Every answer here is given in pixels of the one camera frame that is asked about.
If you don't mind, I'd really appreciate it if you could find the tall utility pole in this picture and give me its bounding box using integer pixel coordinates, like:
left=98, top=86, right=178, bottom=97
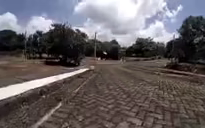
left=93, top=31, right=98, bottom=61

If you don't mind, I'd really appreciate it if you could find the brick paved road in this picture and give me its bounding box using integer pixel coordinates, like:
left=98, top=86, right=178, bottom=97
left=0, top=59, right=205, bottom=128

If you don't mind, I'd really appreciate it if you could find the row of trees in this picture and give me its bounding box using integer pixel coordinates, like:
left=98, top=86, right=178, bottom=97
left=0, top=14, right=205, bottom=66

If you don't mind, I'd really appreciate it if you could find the white concrete kerb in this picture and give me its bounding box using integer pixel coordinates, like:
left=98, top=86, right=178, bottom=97
left=0, top=67, right=91, bottom=105

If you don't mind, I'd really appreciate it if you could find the bare dirt ground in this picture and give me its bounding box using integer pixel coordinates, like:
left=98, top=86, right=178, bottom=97
left=0, top=54, right=88, bottom=90

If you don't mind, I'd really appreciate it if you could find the pale kerb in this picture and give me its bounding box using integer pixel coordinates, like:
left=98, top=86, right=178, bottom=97
left=158, top=67, right=205, bottom=80

